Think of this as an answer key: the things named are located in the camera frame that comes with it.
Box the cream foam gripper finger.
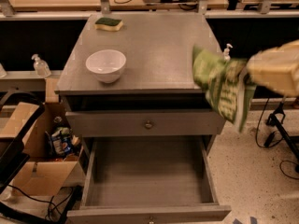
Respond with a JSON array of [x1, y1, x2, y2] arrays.
[[247, 40, 299, 97]]

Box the green jalapeno chip bag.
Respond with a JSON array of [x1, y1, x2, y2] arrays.
[[192, 45, 256, 133]]

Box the closed grey top drawer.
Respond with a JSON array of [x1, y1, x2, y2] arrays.
[[66, 110, 225, 137]]

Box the grey wooden drawer cabinet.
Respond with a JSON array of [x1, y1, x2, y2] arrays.
[[54, 11, 242, 224]]

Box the open grey middle drawer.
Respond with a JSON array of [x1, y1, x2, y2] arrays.
[[67, 136, 231, 224]]

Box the small white pump bottle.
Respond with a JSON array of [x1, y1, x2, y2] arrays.
[[223, 43, 233, 62]]

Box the white ceramic bowl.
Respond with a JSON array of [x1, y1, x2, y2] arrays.
[[85, 49, 126, 83]]

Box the green and yellow sponge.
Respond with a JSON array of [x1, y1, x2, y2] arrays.
[[94, 17, 123, 32]]

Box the snack packages in box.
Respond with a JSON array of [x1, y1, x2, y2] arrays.
[[45, 126, 80, 159]]

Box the clear sanitizer pump bottle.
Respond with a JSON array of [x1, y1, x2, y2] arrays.
[[32, 54, 51, 77]]

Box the open cardboard box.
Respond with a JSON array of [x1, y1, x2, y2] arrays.
[[0, 77, 87, 197]]

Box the black stand with cables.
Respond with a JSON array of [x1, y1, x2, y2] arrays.
[[255, 97, 299, 174]]

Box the black floor cable left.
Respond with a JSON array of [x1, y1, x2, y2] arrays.
[[6, 184, 76, 222]]

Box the black chair frame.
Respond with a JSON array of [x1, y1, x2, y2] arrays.
[[0, 90, 45, 194]]

